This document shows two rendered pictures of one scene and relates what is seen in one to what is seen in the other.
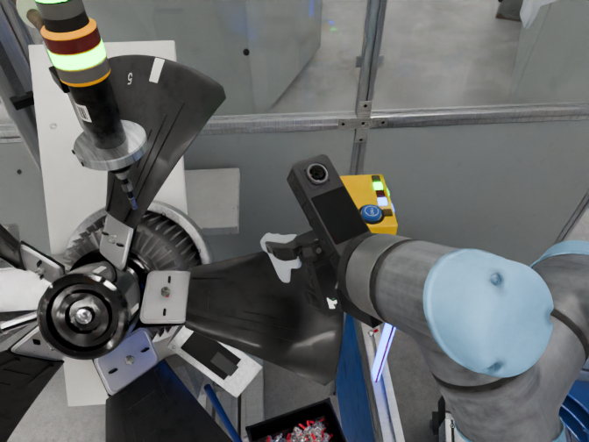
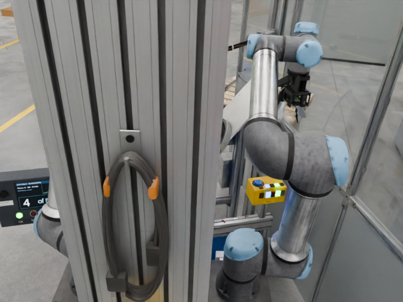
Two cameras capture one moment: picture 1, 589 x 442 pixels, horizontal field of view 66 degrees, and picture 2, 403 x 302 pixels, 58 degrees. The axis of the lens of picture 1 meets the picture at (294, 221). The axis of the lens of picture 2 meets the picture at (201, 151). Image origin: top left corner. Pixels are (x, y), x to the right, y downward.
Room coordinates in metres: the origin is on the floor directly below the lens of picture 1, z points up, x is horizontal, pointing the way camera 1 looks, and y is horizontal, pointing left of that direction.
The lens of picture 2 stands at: (0.11, -1.43, 2.09)
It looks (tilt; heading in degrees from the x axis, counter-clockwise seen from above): 32 degrees down; 79
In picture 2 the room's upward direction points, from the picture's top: 3 degrees clockwise
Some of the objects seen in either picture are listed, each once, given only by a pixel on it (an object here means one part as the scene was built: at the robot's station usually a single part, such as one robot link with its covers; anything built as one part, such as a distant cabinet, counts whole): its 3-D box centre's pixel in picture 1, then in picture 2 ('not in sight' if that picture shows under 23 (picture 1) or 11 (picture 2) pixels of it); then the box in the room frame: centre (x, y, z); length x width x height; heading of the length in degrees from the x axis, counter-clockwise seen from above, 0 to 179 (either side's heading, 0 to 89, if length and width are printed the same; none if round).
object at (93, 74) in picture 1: (82, 64); not in sight; (0.37, 0.18, 1.54); 0.04 x 0.04 x 0.01
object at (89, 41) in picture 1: (71, 35); not in sight; (0.37, 0.18, 1.57); 0.04 x 0.04 x 0.01
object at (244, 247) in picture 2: not in sight; (244, 252); (0.42, -0.67, 1.20); 0.13 x 0.12 x 0.14; 164
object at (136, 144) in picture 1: (93, 103); not in sight; (0.38, 0.19, 1.50); 0.09 x 0.07 x 0.10; 39
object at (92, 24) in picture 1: (77, 50); not in sight; (0.37, 0.18, 1.56); 0.04 x 0.04 x 0.05
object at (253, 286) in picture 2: not in sight; (238, 276); (0.41, -0.67, 1.09); 0.15 x 0.15 x 0.10
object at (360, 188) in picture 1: (364, 216); (265, 190); (0.69, -0.15, 1.02); 0.16 x 0.10 x 0.11; 4
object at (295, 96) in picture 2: not in sight; (296, 87); (0.65, -0.33, 1.62); 0.09 x 0.08 x 0.12; 94
